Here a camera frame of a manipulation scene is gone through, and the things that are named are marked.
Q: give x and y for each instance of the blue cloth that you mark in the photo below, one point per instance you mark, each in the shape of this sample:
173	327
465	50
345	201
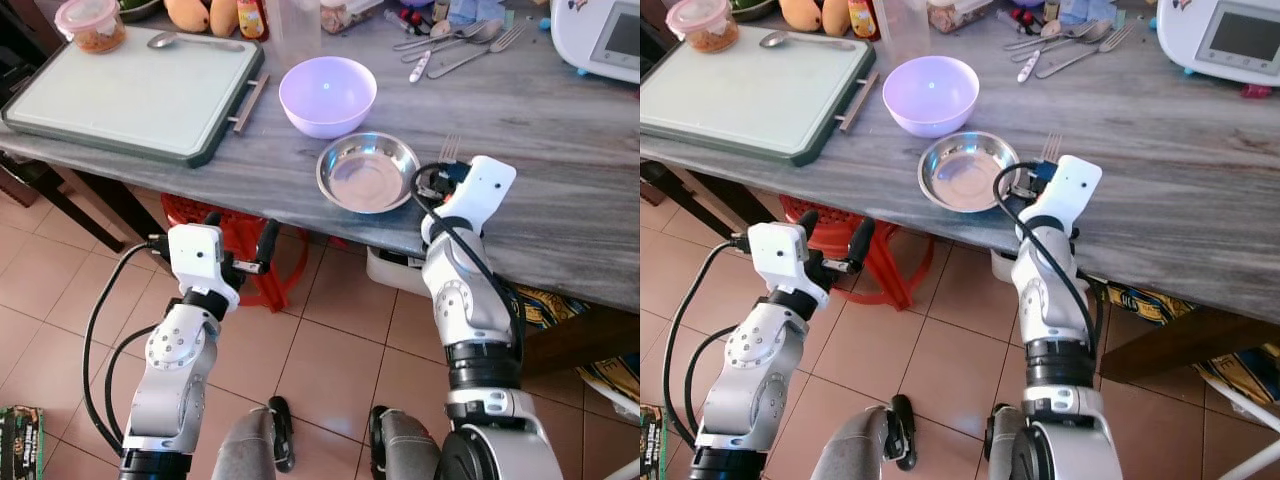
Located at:
1085	10
475	10

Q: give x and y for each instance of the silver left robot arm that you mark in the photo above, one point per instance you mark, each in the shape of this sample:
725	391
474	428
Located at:
755	350
175	350

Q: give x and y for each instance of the shallow steel bowl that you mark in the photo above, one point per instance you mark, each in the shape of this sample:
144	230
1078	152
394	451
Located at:
965	172
365	175

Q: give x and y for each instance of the clear plastic cup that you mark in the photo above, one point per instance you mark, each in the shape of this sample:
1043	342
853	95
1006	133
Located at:
294	30
906	28

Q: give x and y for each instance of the pink-lidded plastic food container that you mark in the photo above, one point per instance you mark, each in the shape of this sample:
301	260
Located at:
90	20
703	20

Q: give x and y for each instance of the white kitchen appliance with screen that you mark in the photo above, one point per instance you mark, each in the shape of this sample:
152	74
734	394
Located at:
590	35
1215	40

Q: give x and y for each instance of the brown wooden table beam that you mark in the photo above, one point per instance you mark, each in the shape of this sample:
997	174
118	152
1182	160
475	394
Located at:
580	340
1190	345

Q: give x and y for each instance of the yellow red sauce bottle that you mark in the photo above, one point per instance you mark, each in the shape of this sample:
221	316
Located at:
862	18
252	20

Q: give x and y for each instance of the dark wooden chair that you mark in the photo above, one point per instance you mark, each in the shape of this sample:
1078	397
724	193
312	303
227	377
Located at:
60	195
690	195

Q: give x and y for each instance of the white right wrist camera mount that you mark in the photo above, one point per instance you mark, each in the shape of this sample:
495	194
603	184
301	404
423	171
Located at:
485	190
1072	190

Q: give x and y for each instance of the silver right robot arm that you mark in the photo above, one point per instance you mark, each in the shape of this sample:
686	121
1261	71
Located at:
1045	300
465	300

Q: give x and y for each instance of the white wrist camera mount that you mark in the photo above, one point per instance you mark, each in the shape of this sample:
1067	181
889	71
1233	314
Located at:
1072	190
195	255
780	255
485	190

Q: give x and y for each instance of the red plastic stool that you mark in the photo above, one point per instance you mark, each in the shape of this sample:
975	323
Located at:
240	235
890	270

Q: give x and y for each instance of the steel spoon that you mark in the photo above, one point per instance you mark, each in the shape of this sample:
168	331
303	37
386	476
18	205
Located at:
1080	32
775	39
165	40
470	32

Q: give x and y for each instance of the yellow black patterned cloth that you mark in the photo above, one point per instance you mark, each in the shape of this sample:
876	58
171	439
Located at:
1235	375
600	375

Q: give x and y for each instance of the clear food container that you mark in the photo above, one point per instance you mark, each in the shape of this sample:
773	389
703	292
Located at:
955	14
350	15

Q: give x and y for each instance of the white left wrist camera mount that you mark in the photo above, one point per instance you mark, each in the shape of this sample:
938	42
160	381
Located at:
780	255
195	255

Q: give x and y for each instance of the white plastic bin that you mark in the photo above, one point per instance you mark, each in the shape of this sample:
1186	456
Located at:
395	272
1002	268

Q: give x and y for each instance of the white green-rimmed cutting board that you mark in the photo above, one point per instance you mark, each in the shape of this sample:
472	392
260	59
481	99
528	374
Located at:
125	100
755	100

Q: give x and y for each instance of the long steel fork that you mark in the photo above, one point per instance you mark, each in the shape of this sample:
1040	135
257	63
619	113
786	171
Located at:
480	52
1090	52

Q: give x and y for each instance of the lilac plastic bowl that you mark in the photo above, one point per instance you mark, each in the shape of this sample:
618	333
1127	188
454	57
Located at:
930	93
327	95

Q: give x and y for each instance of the orange mango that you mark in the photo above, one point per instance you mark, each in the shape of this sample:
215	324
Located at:
800	14
836	16
187	14
224	16

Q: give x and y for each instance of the white pipe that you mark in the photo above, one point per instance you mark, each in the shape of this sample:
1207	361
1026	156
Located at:
1250	405
615	400

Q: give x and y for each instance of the green printed box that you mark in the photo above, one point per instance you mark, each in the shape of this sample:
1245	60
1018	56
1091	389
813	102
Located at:
20	445
651	445

